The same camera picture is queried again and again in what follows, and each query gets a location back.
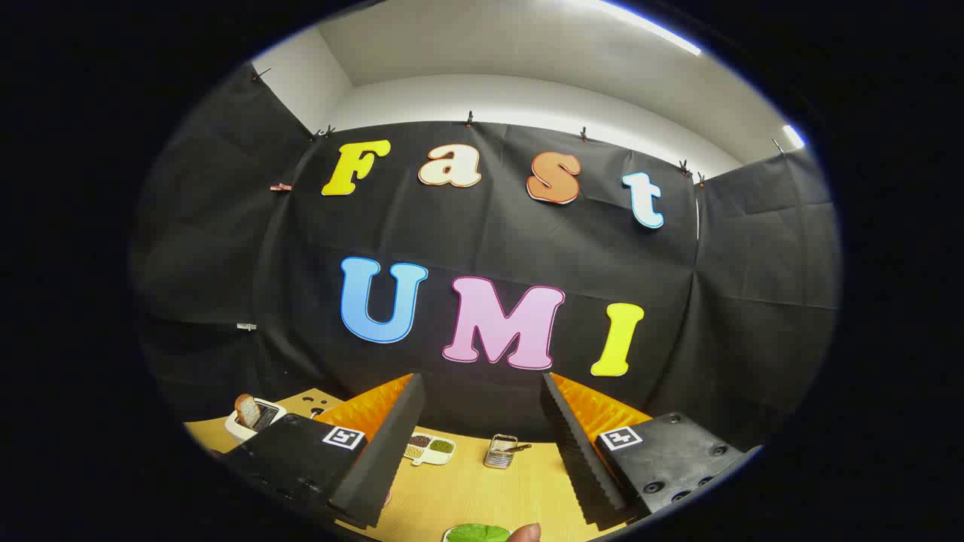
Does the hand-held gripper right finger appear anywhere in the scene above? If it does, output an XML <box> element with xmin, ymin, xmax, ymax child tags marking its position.
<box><xmin>540</xmin><ymin>371</ymin><xmax>763</xmax><ymax>531</ymax></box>

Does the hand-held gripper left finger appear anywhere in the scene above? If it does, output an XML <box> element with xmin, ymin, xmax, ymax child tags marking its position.
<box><xmin>215</xmin><ymin>373</ymin><xmax>426</xmax><ymax>530</ymax></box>

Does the white divided dish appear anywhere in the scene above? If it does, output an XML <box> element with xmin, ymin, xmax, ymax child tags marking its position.
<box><xmin>403</xmin><ymin>433</ymin><xmax>457</xmax><ymax>466</ymax></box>

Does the green lettuce leaf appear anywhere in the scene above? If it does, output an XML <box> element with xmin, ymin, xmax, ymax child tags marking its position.
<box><xmin>446</xmin><ymin>524</ymin><xmax>511</xmax><ymax>542</ymax></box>

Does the white toaster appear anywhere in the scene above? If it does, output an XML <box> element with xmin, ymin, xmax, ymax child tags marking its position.
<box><xmin>224</xmin><ymin>397</ymin><xmax>287</xmax><ymax>442</ymax></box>

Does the black backdrop cloth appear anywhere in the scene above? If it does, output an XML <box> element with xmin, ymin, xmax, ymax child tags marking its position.
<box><xmin>130</xmin><ymin>64</ymin><xmax>840</xmax><ymax>452</ymax></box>

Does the metal wire basket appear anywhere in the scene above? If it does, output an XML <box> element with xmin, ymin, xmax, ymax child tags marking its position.
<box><xmin>484</xmin><ymin>434</ymin><xmax>532</xmax><ymax>470</ymax></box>

